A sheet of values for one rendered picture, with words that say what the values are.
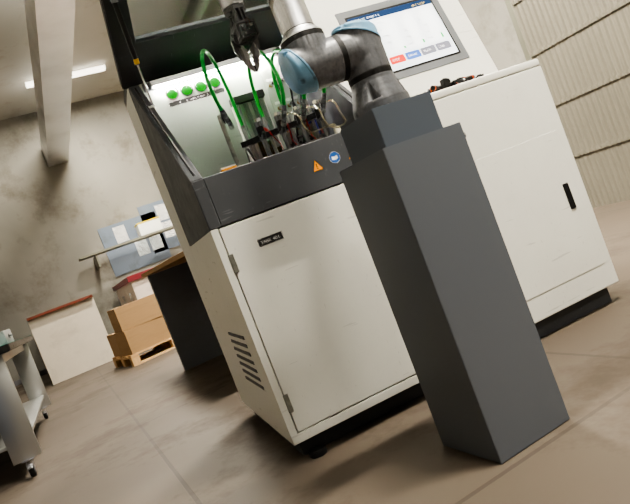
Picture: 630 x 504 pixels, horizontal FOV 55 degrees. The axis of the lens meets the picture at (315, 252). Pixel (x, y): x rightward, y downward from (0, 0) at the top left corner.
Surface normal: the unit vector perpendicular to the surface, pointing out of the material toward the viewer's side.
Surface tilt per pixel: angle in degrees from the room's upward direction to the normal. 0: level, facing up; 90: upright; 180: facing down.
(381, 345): 90
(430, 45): 76
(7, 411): 90
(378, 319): 90
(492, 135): 90
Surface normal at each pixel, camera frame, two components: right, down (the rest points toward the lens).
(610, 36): -0.85, 0.34
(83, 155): 0.39, -0.11
